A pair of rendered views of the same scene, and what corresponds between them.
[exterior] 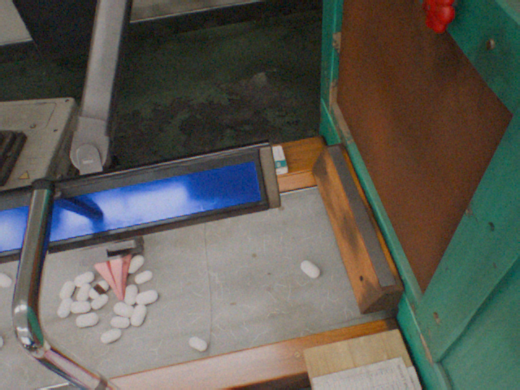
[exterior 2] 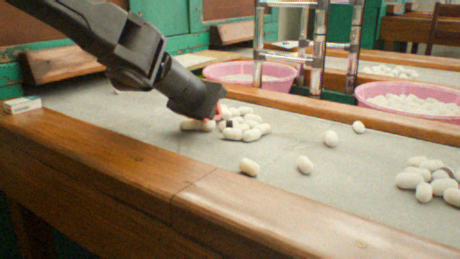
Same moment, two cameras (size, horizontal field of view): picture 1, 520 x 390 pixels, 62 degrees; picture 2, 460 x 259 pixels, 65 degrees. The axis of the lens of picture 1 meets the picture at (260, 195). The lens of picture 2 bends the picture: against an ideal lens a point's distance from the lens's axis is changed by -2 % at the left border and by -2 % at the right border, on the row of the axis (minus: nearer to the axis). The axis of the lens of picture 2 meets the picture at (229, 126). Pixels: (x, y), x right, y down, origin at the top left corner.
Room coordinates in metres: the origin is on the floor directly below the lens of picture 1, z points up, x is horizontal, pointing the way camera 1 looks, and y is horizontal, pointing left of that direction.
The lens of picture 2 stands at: (0.86, 0.72, 0.99)
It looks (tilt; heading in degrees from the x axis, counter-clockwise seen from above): 21 degrees down; 220
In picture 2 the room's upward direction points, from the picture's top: straight up
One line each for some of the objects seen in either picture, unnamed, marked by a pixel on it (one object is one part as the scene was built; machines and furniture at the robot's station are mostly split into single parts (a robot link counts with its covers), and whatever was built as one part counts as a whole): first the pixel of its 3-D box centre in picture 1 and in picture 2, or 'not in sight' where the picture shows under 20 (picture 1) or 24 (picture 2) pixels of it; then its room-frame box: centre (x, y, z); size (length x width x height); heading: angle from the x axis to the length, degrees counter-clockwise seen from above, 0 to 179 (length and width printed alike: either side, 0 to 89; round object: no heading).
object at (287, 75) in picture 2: not in sight; (249, 85); (0.04, 0.10, 0.72); 0.27 x 0.27 x 0.10
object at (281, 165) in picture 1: (275, 160); (22, 104); (0.60, -0.04, 0.77); 0.06 x 0.04 x 0.02; 4
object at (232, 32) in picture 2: not in sight; (239, 31); (-0.28, -0.19, 0.83); 0.30 x 0.06 x 0.07; 4
